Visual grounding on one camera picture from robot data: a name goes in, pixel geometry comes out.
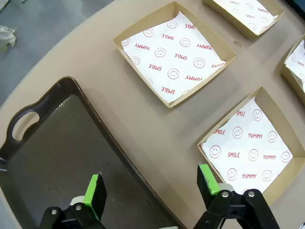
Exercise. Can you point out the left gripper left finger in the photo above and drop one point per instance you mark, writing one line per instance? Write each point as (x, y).
(95, 195)

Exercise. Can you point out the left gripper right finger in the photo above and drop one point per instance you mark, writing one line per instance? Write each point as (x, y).
(207, 183)

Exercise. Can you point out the white smiley print paper liner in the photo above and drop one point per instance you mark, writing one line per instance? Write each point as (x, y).
(174, 55)
(299, 59)
(247, 145)
(245, 9)

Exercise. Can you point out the brown cardboard food box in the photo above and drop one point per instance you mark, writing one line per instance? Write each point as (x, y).
(228, 16)
(289, 76)
(278, 121)
(147, 23)

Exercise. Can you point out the crumpled white cloth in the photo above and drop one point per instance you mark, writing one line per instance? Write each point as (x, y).
(7, 38)

